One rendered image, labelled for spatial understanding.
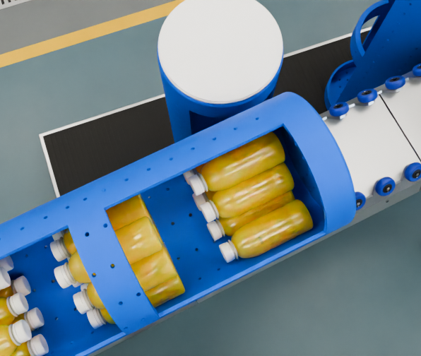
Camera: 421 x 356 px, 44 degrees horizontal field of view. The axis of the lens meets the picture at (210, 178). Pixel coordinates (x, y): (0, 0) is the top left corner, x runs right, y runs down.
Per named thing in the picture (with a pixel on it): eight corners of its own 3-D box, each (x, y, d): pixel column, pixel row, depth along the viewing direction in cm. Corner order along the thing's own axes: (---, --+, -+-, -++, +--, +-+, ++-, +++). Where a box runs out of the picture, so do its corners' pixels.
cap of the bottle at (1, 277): (-11, 271, 94) (-2, 267, 94) (-4, 269, 98) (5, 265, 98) (-3, 291, 94) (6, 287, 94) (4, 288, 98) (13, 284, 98)
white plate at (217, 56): (131, 48, 116) (132, 50, 117) (224, 127, 111) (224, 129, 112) (216, -33, 121) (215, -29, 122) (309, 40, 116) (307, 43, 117)
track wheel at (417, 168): (426, 162, 114) (419, 157, 116) (408, 171, 113) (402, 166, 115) (426, 177, 117) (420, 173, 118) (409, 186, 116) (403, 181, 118)
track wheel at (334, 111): (353, 110, 118) (351, 102, 118) (336, 119, 118) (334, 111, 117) (343, 107, 122) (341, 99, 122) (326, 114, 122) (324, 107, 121)
